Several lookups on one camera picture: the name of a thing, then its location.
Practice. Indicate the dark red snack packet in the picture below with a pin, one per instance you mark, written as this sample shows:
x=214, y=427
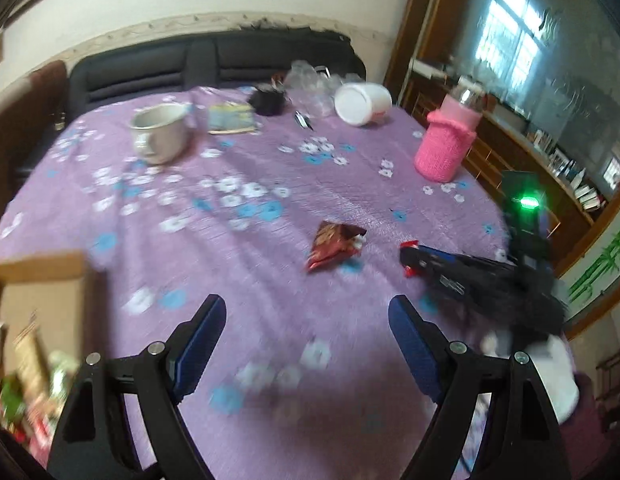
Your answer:
x=335, y=242

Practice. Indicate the white enamel mug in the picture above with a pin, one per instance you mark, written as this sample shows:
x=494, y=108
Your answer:
x=157, y=132

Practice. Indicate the clear plastic wrapping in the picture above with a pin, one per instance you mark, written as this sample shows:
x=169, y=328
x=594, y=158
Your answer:
x=307, y=80

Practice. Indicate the wooden glass cabinet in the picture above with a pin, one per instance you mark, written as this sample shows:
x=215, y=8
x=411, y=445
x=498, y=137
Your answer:
x=489, y=35

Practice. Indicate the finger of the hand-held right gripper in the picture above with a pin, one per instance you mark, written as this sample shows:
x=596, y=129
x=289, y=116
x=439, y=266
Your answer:
x=449, y=257
x=449, y=282

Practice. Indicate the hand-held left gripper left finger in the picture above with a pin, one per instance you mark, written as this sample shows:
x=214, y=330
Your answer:
x=202, y=345

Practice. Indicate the small metal clip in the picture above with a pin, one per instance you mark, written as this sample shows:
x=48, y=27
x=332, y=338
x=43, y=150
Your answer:
x=304, y=120

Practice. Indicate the small red snack packet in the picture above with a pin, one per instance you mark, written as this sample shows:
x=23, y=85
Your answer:
x=411, y=256

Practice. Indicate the white stool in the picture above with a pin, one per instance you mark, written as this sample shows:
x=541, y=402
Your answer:
x=557, y=375

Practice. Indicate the white plastic jar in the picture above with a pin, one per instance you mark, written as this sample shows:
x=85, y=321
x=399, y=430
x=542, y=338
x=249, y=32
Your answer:
x=362, y=102

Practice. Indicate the purple floral tablecloth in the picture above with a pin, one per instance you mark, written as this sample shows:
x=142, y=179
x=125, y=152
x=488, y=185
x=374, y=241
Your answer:
x=240, y=220

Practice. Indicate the brown striped snack packet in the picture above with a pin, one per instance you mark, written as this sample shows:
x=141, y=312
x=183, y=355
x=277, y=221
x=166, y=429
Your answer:
x=29, y=355

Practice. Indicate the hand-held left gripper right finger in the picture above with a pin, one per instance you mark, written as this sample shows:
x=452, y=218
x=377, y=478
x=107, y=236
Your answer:
x=414, y=345

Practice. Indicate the bottle with pink knitted cover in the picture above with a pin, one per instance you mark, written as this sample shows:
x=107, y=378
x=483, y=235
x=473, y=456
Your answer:
x=444, y=145

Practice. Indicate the red snack packet cartoon print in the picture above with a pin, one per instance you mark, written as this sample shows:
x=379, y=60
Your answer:
x=39, y=427

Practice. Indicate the black leather sofa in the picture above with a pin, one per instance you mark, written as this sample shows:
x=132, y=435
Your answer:
x=155, y=67

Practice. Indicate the brown fabric sofa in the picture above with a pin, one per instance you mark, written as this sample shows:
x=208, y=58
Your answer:
x=45, y=95

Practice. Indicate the black small container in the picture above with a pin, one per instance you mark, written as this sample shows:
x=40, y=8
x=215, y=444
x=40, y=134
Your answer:
x=267, y=100

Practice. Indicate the green bamboo wall decal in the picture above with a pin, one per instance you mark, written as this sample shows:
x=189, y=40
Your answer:
x=607, y=260

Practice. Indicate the shallow cardboard box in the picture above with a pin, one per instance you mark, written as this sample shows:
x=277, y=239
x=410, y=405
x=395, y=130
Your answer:
x=45, y=285

